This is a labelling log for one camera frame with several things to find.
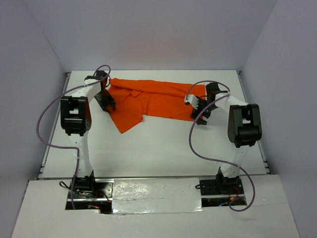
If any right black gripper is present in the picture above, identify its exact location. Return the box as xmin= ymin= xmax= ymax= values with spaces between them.
xmin=190 ymin=96 xmax=218 ymax=125

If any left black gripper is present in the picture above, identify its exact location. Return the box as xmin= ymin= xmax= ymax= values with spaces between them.
xmin=94 ymin=90 xmax=116 ymax=113

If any orange t-shirt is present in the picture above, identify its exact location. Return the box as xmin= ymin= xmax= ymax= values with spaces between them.
xmin=108 ymin=78 xmax=206 ymax=133

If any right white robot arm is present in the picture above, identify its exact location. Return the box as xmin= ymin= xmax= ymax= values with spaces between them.
xmin=184 ymin=80 xmax=262 ymax=194

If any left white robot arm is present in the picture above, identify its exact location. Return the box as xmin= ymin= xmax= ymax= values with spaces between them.
xmin=60 ymin=70 xmax=116 ymax=198

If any silver foil tape panel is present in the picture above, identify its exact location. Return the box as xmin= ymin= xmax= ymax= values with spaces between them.
xmin=111 ymin=178 xmax=203 ymax=214

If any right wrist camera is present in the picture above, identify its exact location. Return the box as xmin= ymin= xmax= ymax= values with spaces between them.
xmin=184 ymin=94 xmax=201 ymax=110

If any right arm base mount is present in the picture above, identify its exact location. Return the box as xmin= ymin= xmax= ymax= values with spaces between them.
xmin=195 ymin=169 xmax=247 ymax=207

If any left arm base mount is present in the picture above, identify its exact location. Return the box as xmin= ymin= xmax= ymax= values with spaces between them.
xmin=59 ymin=179 xmax=114 ymax=214

